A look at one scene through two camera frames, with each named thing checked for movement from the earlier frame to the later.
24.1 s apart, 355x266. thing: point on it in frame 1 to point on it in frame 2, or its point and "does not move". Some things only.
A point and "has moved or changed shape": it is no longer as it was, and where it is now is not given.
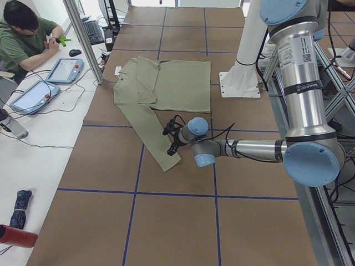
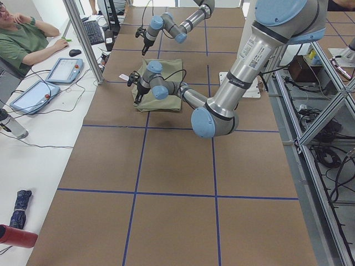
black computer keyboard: (94, 32) does not move
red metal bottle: (15, 237) does not move
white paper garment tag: (117, 68) to (124, 77)
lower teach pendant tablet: (34, 97) does not move
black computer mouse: (74, 52) does not move
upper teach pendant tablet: (66, 71) does not move
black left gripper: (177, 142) to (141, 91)
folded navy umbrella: (18, 218) does not move
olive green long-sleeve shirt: (143, 84) has moved or changed shape
